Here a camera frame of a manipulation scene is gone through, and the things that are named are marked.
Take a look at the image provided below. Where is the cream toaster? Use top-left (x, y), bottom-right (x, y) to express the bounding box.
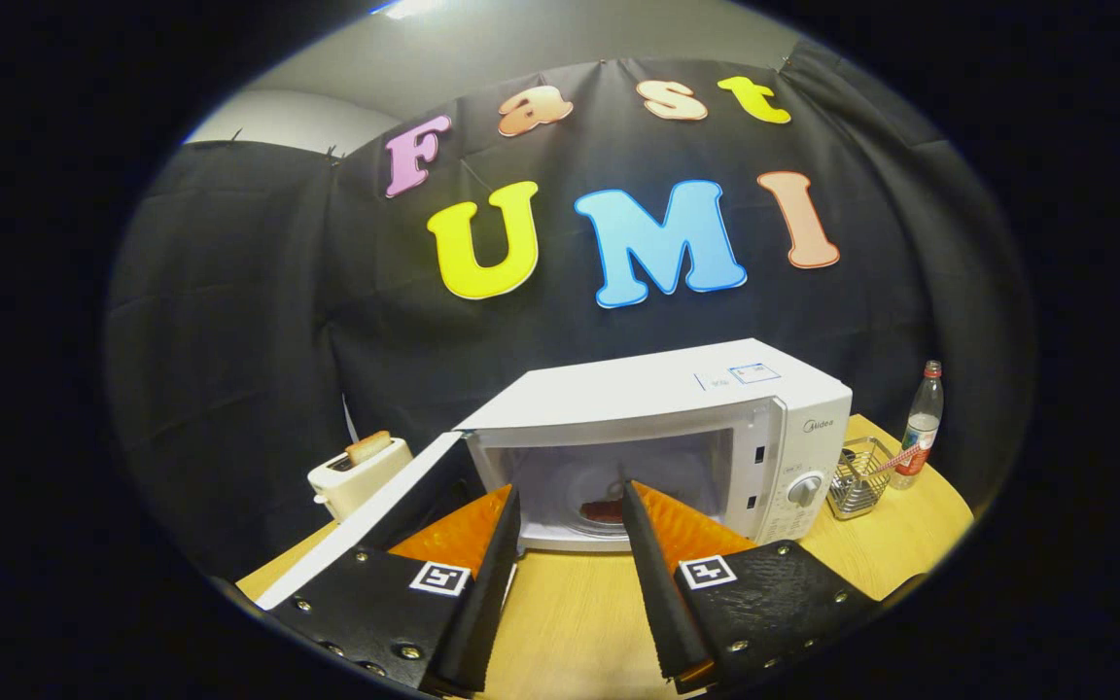
top-left (307, 437), bottom-right (413, 523)

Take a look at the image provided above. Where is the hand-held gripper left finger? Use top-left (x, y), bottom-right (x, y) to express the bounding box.
top-left (259, 484), bottom-right (522, 697)

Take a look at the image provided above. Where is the white toaster oven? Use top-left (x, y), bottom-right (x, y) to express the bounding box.
top-left (254, 337), bottom-right (855, 613)

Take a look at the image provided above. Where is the red striped stick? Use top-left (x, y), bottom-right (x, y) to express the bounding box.
top-left (866, 442), bottom-right (923, 477)

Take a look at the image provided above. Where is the metal wire basket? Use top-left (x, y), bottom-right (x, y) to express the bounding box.
top-left (827, 437), bottom-right (896, 521)

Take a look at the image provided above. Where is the clear red label bottle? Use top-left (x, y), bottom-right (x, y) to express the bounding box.
top-left (889, 360), bottom-right (945, 491)

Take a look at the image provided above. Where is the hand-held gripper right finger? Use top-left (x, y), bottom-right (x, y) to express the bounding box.
top-left (621, 479), bottom-right (882, 694)

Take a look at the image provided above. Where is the toasted bread slice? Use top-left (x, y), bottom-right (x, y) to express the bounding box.
top-left (344, 431), bottom-right (393, 466)

